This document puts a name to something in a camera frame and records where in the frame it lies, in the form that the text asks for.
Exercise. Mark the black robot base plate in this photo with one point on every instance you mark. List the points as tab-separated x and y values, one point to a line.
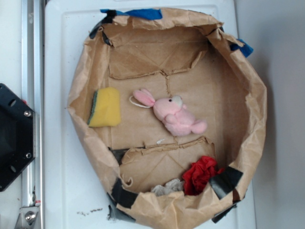
16	136

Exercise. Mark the grey crumpled cloth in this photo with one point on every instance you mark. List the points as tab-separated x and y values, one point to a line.
174	185

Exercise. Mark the metal corner bracket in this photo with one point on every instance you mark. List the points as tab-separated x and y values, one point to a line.
27	218

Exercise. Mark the yellow and green sponge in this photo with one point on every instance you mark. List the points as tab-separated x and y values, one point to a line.
105	109

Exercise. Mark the aluminium frame rail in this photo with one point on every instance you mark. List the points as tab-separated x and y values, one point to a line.
32	91

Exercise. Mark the red crumpled cloth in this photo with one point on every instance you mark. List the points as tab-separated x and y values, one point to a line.
197	177

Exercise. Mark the pink plush bunny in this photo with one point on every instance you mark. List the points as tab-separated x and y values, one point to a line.
172	112

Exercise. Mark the brown paper bag bin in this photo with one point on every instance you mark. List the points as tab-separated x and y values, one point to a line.
169	52

